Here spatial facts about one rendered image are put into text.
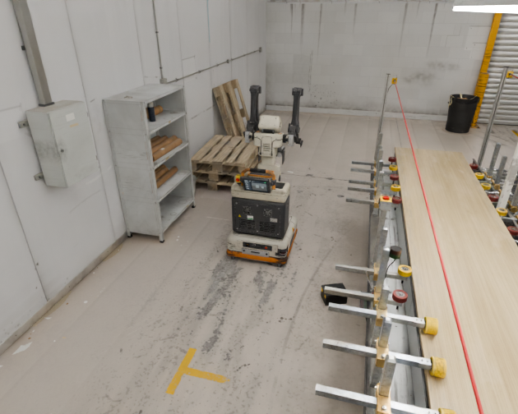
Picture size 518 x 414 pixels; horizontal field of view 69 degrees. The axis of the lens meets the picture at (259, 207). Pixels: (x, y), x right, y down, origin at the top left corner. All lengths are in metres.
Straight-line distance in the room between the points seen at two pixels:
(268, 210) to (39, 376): 2.23
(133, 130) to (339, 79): 6.56
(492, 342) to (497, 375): 0.20
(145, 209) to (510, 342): 3.36
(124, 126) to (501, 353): 3.42
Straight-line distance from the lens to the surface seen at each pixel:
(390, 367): 1.61
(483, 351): 2.16
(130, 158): 4.07
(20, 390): 3.31
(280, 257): 3.78
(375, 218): 3.43
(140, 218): 4.36
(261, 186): 3.48
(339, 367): 3.05
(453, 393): 1.93
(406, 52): 9.59
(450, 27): 9.65
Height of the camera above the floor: 2.32
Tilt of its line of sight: 28 degrees down
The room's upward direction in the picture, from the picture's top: straight up
